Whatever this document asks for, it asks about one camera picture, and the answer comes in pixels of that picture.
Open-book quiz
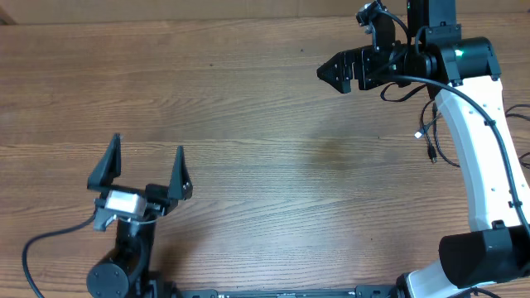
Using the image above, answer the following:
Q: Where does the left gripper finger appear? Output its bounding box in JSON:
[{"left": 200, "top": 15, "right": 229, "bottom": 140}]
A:
[
  {"left": 87, "top": 133, "right": 121, "bottom": 191},
  {"left": 167, "top": 146, "right": 193, "bottom": 200}
]

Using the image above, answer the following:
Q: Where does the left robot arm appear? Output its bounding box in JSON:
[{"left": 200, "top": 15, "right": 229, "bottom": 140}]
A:
[{"left": 86, "top": 134, "right": 193, "bottom": 298}]

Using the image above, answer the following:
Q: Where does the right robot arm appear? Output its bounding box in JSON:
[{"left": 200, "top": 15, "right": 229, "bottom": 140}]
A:
[{"left": 317, "top": 1, "right": 529, "bottom": 297}]

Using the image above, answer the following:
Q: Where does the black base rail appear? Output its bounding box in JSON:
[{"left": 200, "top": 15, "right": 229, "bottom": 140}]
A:
[{"left": 168, "top": 285, "right": 405, "bottom": 298}]

